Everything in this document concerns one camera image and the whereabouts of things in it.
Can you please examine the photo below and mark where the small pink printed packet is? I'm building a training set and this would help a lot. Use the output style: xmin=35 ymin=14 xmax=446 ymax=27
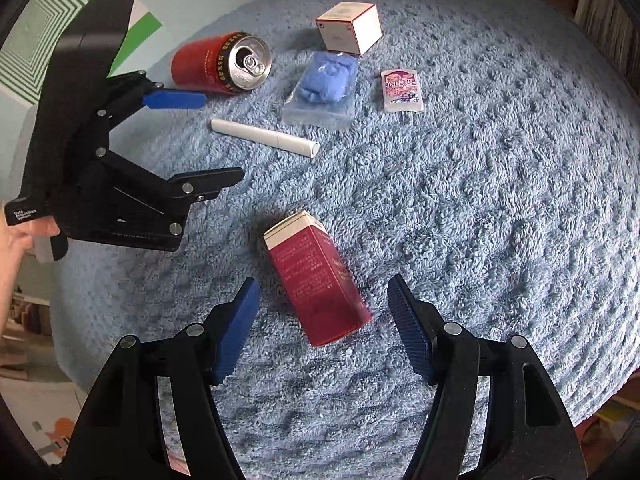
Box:
xmin=381 ymin=67 xmax=426 ymax=113

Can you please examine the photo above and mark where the white tube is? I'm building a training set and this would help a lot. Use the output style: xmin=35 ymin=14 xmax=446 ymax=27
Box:
xmin=210 ymin=118 xmax=321 ymax=160

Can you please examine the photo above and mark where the green striped wall poster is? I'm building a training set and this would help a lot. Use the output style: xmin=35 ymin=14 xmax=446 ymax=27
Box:
xmin=0 ymin=0 xmax=163 ymax=106

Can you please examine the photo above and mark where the clear bag of blue gloves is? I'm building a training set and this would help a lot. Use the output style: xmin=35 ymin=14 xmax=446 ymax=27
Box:
xmin=281 ymin=50 xmax=360 ymax=133

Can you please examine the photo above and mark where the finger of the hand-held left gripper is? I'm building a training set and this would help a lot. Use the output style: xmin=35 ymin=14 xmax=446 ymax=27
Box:
xmin=95 ymin=146 xmax=246 ymax=236
xmin=97 ymin=71 xmax=208 ymax=131

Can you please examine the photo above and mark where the small white box red trim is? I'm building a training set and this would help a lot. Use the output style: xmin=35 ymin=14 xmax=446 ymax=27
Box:
xmin=315 ymin=2 xmax=385 ymax=56

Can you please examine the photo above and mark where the light blue fleece blanket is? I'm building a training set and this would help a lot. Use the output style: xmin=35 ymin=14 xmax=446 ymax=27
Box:
xmin=47 ymin=0 xmax=640 ymax=480

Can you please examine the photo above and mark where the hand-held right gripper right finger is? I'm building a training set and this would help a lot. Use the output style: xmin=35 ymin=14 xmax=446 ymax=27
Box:
xmin=387 ymin=274 xmax=586 ymax=480

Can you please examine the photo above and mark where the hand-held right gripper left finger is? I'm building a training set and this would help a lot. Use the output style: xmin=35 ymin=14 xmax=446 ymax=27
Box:
xmin=60 ymin=276 xmax=262 ymax=480

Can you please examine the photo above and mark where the red and white box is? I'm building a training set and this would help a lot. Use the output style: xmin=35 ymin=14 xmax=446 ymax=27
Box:
xmin=263 ymin=210 xmax=373 ymax=348

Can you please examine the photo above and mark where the red drink can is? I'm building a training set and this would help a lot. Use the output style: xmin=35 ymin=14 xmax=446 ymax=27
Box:
xmin=171 ymin=31 xmax=275 ymax=96

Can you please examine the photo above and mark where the person's left hand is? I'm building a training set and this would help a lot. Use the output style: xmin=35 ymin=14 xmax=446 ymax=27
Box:
xmin=0 ymin=219 xmax=61 ymax=291

